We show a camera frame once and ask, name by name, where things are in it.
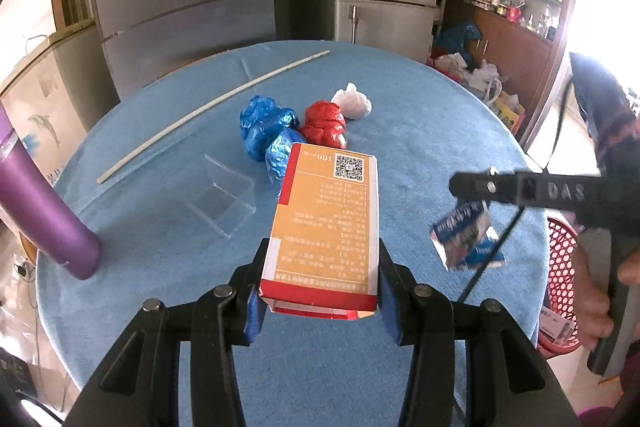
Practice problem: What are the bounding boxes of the blue torn carton piece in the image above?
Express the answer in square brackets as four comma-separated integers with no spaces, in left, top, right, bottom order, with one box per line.
[430,200,499,271]

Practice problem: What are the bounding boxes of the orange white medicine box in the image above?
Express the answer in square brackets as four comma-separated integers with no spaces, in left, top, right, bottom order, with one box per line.
[259,143,380,321]

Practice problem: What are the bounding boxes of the person's right hand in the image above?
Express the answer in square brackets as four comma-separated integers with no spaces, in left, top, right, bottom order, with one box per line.
[572,246,614,351]

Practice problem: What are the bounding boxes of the red plastic basket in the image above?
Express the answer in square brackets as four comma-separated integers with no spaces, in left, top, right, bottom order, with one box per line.
[538,217,580,359]

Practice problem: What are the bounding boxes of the clear plastic packaging tray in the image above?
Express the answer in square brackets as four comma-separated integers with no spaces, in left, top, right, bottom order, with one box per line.
[182,155,256,239]

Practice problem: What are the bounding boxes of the blue tablecloth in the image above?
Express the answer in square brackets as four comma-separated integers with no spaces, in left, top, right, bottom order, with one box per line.
[34,39,551,427]

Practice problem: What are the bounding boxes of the white crumpled tissue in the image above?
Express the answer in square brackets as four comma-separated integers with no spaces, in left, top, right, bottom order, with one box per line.
[331,82,372,120]

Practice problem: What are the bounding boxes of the blue crumpled plastic bag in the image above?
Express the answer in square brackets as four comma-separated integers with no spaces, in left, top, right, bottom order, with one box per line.
[240,95,306,185]

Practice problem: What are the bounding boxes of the wooden shelf with items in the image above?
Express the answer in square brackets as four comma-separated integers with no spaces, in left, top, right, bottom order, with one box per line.
[429,0,584,151]

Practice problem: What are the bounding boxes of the red crumpled plastic bag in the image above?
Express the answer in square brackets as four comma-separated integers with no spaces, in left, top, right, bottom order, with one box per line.
[298,101,347,150]

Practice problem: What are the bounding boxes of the long white stick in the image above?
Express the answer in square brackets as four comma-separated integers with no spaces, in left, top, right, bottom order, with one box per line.
[95,50,332,186]

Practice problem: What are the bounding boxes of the purple thermos bottle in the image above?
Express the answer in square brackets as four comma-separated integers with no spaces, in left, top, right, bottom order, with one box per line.
[1,113,101,280]

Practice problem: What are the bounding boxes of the cardboard box with dolphin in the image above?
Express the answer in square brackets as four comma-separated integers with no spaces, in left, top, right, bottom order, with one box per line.
[0,24,122,188]

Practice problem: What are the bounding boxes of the black cable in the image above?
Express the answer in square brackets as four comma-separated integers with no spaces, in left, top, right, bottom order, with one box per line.
[456,76,574,306]

